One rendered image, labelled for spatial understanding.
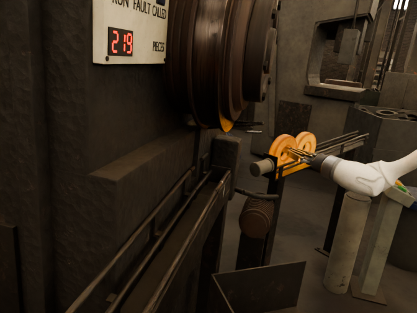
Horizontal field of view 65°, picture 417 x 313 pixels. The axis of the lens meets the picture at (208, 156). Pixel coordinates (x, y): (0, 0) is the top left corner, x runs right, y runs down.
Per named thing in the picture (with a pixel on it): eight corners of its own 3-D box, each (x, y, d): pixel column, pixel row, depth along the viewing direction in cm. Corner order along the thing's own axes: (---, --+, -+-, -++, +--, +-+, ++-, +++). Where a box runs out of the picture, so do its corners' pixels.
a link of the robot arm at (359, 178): (327, 183, 120) (342, 185, 130) (369, 202, 110) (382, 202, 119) (339, 155, 119) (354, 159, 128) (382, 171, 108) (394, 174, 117)
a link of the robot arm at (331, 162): (342, 179, 128) (328, 174, 132) (349, 158, 125) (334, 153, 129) (329, 184, 122) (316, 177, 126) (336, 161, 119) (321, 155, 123)
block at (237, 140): (205, 196, 129) (211, 137, 121) (210, 189, 136) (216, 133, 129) (231, 202, 126) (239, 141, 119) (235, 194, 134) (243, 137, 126)
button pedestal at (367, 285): (353, 300, 163) (385, 185, 145) (346, 272, 186) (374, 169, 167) (388, 309, 160) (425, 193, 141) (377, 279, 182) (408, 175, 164)
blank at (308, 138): (291, 134, 145) (298, 136, 143) (312, 128, 155) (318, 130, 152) (288, 166, 151) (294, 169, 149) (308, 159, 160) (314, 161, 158)
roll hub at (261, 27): (237, 106, 82) (253, -19, 74) (252, 95, 108) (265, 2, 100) (259, 109, 81) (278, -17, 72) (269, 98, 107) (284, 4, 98)
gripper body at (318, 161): (317, 176, 126) (297, 167, 132) (329, 172, 131) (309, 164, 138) (322, 158, 123) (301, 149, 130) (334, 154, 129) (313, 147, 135)
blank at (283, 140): (270, 136, 136) (277, 138, 133) (293, 131, 145) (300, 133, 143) (265, 170, 141) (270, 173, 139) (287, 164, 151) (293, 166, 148)
